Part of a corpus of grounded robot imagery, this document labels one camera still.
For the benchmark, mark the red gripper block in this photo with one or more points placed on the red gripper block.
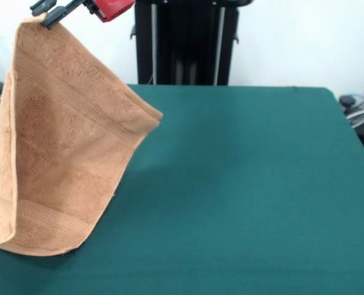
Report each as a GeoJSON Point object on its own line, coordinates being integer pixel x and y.
{"type": "Point", "coordinates": [111, 7]}

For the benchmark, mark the orange terry towel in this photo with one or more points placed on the orange terry towel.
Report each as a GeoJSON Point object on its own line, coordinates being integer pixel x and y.
{"type": "Point", "coordinates": [62, 138]}

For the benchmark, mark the dark green table cloth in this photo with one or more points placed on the dark green table cloth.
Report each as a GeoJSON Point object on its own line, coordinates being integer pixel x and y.
{"type": "Point", "coordinates": [230, 184]}

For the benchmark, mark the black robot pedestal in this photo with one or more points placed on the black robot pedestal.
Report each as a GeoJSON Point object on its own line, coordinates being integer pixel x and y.
{"type": "Point", "coordinates": [188, 46]}

